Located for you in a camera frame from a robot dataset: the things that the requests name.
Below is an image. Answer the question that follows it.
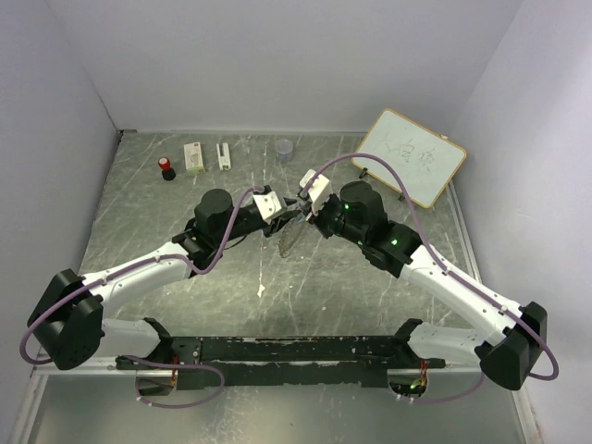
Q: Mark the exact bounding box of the aluminium rail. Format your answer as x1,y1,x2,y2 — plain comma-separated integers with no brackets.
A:
30,351,121,376

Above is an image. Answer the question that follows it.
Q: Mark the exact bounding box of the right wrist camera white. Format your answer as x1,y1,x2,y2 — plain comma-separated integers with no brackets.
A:
299,169,333,216

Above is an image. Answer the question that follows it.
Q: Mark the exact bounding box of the green white staples box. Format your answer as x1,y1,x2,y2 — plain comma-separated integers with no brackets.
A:
183,142,205,174

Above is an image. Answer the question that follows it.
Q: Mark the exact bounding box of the whiteboard with yellow frame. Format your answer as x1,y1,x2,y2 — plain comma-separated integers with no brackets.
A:
351,108,467,208

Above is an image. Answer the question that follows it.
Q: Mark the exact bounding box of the white small stapler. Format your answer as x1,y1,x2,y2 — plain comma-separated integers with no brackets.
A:
216,142,231,171

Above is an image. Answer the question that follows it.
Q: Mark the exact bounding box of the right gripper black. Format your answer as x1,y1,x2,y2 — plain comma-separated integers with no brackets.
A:
302,191,367,247

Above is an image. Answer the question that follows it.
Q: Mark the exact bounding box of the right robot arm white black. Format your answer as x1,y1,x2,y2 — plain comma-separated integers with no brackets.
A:
301,176,548,390

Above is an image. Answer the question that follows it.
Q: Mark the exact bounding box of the metal disc keyring holder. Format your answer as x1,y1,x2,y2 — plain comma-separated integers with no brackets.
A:
277,216,307,258

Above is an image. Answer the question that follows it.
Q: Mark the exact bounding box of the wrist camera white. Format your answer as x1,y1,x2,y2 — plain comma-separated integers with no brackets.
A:
299,169,333,216
253,191,287,224

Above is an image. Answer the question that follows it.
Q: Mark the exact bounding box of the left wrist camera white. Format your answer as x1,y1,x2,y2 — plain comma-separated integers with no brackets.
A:
253,191,287,224

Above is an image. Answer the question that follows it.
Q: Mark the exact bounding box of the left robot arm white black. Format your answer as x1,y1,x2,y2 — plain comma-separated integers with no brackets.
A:
19,187,298,370

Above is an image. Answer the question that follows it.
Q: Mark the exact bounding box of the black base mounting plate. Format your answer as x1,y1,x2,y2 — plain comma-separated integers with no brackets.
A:
145,335,423,389

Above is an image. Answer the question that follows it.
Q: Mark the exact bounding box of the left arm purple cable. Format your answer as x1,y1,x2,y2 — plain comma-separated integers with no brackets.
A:
18,184,274,409

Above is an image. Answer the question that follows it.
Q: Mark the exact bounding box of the clear jar of paperclips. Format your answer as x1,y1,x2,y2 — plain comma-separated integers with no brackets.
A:
275,139,294,163

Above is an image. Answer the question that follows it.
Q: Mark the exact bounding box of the red black stamp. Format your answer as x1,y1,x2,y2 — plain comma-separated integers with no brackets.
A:
158,156,177,181

